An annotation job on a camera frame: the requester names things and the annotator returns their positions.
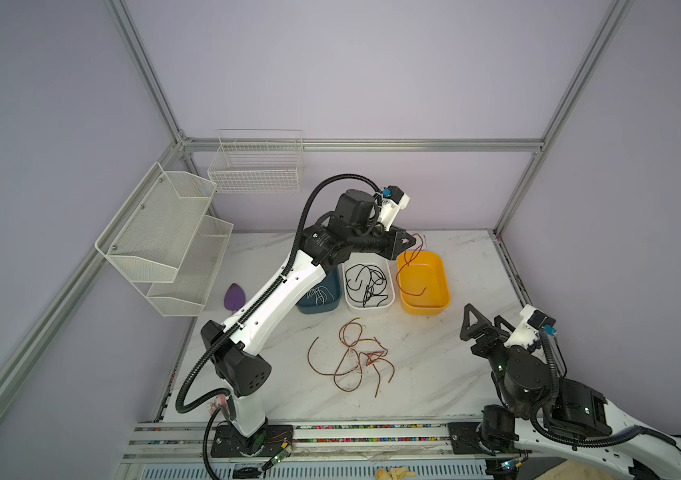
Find black cable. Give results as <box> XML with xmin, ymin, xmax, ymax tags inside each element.
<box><xmin>344</xmin><ymin>263</ymin><xmax>390</xmax><ymax>308</ymax></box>

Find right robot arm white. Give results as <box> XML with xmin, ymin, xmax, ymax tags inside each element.
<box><xmin>448</xmin><ymin>304</ymin><xmax>681</xmax><ymax>479</ymax></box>

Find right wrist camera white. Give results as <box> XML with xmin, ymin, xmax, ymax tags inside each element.
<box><xmin>503</xmin><ymin>304</ymin><xmax>556</xmax><ymax>353</ymax></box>

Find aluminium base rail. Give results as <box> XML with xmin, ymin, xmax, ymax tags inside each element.
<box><xmin>117</xmin><ymin>416</ymin><xmax>617</xmax><ymax>480</ymax></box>

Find white mesh two-tier shelf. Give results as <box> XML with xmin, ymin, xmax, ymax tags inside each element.
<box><xmin>94</xmin><ymin>164</ymin><xmax>234</xmax><ymax>317</ymax></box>

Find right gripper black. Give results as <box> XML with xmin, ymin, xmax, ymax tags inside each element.
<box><xmin>454</xmin><ymin>303</ymin><xmax>520</xmax><ymax>412</ymax></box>

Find yellow plastic bin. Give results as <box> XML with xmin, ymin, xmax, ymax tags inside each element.
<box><xmin>395</xmin><ymin>251</ymin><xmax>451</xmax><ymax>316</ymax></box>

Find teal plastic bin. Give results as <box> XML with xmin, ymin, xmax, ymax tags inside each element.
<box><xmin>296</xmin><ymin>268</ymin><xmax>343</xmax><ymax>315</ymax></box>

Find red orange cables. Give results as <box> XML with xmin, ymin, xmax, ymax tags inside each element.
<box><xmin>336</xmin><ymin>317</ymin><xmax>396</xmax><ymax>399</ymax></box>

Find white plastic bin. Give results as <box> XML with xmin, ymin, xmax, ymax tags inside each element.
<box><xmin>341</xmin><ymin>253</ymin><xmax>396</xmax><ymax>313</ymax></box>

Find white wire basket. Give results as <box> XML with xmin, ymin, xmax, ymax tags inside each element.
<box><xmin>208</xmin><ymin>129</ymin><xmax>304</xmax><ymax>194</ymax></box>

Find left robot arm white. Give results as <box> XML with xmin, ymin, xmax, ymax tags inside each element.
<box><xmin>174</xmin><ymin>173</ymin><xmax>415</xmax><ymax>456</ymax></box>

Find white thin cable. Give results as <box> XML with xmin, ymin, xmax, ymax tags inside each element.
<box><xmin>305</xmin><ymin>286</ymin><xmax>341</xmax><ymax>307</ymax></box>

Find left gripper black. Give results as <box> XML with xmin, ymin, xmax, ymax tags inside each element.
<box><xmin>350</xmin><ymin>223</ymin><xmax>416</xmax><ymax>260</ymax></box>

